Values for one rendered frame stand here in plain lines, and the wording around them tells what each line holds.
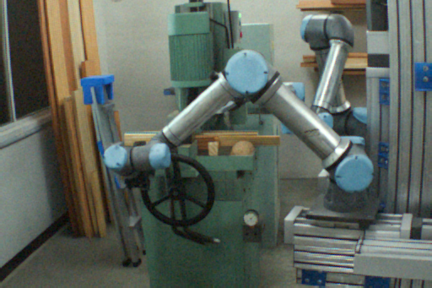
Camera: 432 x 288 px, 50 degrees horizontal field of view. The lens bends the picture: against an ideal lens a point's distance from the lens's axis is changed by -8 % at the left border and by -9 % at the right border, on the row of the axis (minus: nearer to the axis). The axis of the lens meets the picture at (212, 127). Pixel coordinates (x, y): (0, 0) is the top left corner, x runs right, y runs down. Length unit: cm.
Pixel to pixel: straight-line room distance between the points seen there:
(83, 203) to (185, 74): 169
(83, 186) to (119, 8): 187
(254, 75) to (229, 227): 89
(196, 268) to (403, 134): 106
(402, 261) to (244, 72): 73
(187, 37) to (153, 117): 267
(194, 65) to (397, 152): 88
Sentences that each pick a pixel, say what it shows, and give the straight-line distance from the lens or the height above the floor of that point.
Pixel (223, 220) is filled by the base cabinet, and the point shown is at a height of 63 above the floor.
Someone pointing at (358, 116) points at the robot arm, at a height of 103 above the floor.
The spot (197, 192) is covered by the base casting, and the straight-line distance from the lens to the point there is 206.
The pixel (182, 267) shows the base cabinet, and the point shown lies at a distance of 222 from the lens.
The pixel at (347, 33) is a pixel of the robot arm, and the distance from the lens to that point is 190.
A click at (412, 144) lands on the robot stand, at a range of 173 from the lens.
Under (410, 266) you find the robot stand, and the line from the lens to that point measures 153.
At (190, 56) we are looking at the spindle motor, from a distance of 203.
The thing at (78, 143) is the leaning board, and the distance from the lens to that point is 343.
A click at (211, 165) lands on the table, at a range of 201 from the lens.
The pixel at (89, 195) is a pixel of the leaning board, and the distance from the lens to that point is 352.
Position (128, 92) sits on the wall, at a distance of 468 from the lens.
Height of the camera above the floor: 141
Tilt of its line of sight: 12 degrees down
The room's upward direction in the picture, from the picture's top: 3 degrees counter-clockwise
